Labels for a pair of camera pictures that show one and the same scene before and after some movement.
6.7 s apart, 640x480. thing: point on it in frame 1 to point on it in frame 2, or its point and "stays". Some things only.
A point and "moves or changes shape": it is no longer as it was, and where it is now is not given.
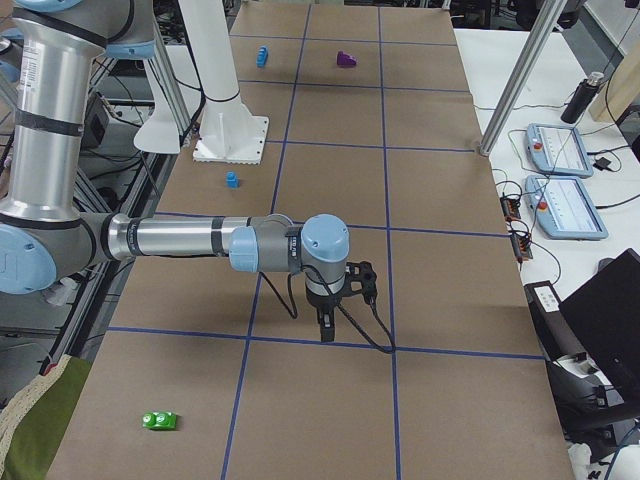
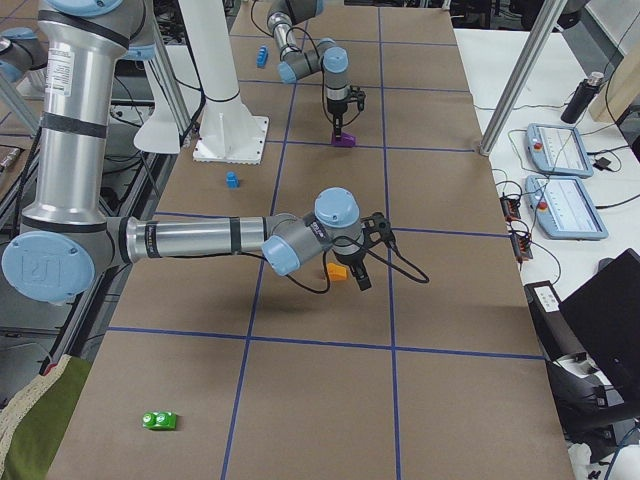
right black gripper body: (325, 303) to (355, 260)
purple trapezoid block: (344, 59) moves or changes shape
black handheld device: (584, 93) stays
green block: (164, 420) stays
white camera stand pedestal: (229, 131) stays
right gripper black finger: (327, 324) to (359, 271)
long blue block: (261, 56) stays
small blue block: (232, 181) stays
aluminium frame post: (548, 18) stays
